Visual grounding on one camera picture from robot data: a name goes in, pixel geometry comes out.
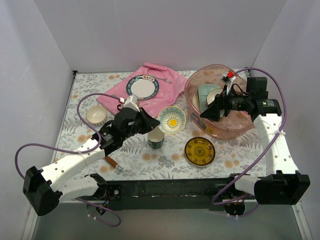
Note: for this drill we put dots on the aluminium frame rail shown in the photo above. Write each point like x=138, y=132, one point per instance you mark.
x=72, y=220

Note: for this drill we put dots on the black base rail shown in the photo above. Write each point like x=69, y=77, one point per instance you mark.
x=163, y=194

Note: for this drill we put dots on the silver fork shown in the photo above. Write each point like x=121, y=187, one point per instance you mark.
x=165, y=80

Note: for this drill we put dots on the dark green mug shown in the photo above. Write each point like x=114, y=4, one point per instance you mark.
x=155, y=138

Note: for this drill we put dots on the pink transparent plastic bin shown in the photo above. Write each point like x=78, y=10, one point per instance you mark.
x=228, y=128

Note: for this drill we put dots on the green rimmed white plate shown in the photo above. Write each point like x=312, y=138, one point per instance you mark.
x=145, y=87

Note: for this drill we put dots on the pink satin cloth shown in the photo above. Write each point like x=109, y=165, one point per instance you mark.
x=167, y=95

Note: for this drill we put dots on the wooden handled metal scraper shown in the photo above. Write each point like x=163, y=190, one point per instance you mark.
x=114, y=164

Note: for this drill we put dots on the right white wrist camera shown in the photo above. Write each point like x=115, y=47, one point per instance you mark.
x=228, y=78

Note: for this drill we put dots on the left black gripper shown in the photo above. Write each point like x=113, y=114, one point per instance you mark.
x=141, y=120

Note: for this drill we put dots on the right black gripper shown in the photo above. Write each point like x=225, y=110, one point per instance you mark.
x=220, y=107

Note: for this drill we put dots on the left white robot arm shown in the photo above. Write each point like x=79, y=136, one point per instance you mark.
x=45, y=188

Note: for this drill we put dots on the yellow patterned plate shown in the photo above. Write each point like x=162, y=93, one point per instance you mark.
x=199, y=151

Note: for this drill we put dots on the striped white bowl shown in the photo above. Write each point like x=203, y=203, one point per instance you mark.
x=172, y=120

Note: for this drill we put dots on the dark teal dotted bowl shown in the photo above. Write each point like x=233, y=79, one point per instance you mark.
x=211, y=96

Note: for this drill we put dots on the cream bowl pink rim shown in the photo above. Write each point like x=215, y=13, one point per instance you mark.
x=97, y=115

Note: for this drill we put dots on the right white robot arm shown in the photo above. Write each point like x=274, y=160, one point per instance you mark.
x=283, y=183

